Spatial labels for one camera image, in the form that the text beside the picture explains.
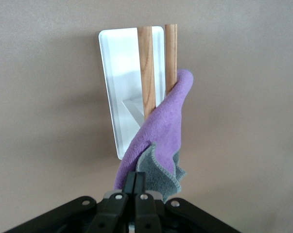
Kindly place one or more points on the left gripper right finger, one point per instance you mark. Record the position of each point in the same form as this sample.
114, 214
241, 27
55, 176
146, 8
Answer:
151, 216

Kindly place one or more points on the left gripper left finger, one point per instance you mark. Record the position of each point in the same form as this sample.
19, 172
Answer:
107, 213

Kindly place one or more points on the purple and grey towel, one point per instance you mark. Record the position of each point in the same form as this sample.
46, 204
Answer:
165, 126

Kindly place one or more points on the white rack with wooden bars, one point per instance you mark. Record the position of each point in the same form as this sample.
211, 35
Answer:
126, 72

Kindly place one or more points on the brown table cover mat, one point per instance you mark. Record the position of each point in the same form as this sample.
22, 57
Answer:
246, 109

